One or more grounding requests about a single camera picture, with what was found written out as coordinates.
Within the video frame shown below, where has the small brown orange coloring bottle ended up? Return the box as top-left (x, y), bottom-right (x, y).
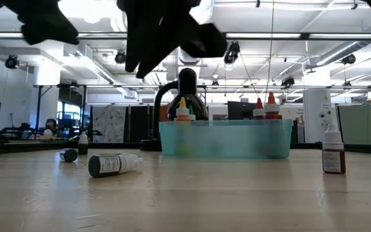
top-left (321, 124), bottom-right (347, 175)

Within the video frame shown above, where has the black partition panel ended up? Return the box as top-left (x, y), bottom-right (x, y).
top-left (129, 106), bottom-right (155, 142)

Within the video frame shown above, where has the large red food coloring bottle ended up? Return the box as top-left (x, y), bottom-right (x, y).
top-left (252, 97), bottom-right (266, 119)

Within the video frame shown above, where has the green partition screen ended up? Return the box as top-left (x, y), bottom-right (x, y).
top-left (337, 104), bottom-right (371, 146)

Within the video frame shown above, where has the black computer monitor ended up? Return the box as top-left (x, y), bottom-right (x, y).
top-left (227, 101), bottom-right (254, 121)

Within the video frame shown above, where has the large yellow food coloring bottle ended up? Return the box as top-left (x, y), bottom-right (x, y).
top-left (175, 96), bottom-right (191, 122)

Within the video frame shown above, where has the black overhead rig camera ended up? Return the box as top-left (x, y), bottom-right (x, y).
top-left (223, 41), bottom-right (241, 65)

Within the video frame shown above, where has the speckled grey panel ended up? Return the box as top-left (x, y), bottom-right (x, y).
top-left (91, 105), bottom-right (127, 142)

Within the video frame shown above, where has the translucent teal plastic bin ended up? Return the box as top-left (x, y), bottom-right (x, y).
top-left (158, 119), bottom-right (293, 160)

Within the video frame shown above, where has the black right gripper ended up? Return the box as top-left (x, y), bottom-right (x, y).
top-left (116, 0), bottom-right (228, 79)

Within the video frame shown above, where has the black ceiling spotlight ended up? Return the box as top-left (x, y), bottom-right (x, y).
top-left (280, 76), bottom-right (296, 88)
top-left (341, 53), bottom-right (357, 65)
top-left (4, 54), bottom-right (19, 70)
top-left (114, 50), bottom-right (128, 64)

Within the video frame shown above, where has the black gooseneck desk lamp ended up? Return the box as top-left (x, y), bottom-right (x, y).
top-left (140, 68), bottom-right (209, 151)

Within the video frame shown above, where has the thin hanging cable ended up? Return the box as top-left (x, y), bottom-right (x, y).
top-left (265, 0), bottom-right (275, 94)

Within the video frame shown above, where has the white pillar cabinet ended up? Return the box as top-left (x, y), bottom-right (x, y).
top-left (303, 88), bottom-right (334, 144)

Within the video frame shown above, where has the black overhead light bar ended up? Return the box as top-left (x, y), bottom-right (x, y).
top-left (75, 31), bottom-right (371, 41)

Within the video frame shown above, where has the person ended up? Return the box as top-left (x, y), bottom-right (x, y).
top-left (43, 118), bottom-right (59, 138)

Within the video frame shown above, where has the small black bottle white label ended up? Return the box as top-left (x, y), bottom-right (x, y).
top-left (88, 153), bottom-right (144, 179)

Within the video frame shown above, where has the small black food coloring bottle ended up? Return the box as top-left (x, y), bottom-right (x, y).
top-left (77, 130), bottom-right (89, 156)

